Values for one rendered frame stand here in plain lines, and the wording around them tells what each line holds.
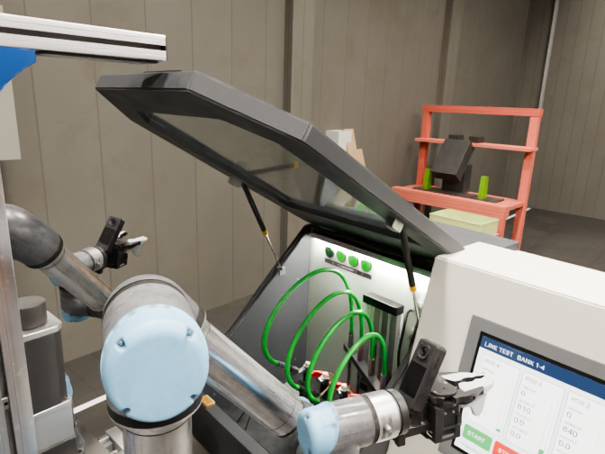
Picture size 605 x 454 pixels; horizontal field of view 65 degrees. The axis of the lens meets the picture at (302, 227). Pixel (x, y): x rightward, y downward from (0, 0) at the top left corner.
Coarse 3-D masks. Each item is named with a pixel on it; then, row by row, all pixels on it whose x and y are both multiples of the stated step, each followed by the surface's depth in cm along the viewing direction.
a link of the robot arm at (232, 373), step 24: (120, 288) 63; (216, 336) 74; (216, 360) 73; (240, 360) 76; (216, 384) 74; (240, 384) 75; (264, 384) 78; (240, 408) 79; (264, 408) 78; (288, 408) 81; (288, 432) 82
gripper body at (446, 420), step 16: (448, 384) 80; (400, 400) 75; (432, 400) 77; (448, 400) 77; (416, 416) 77; (432, 416) 77; (448, 416) 78; (400, 432) 75; (416, 432) 77; (432, 432) 78; (448, 432) 79
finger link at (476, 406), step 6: (480, 378) 83; (486, 378) 83; (462, 384) 81; (468, 384) 81; (474, 384) 81; (480, 384) 81; (486, 384) 81; (492, 384) 83; (486, 390) 81; (480, 396) 81; (474, 402) 81; (480, 402) 81; (474, 408) 81; (480, 408) 82; (474, 414) 81
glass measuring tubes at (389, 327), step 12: (372, 300) 158; (384, 300) 157; (372, 312) 163; (384, 312) 156; (396, 312) 151; (384, 324) 157; (396, 324) 156; (384, 336) 158; (396, 336) 157; (396, 348) 157; (396, 360) 158; (360, 384) 169
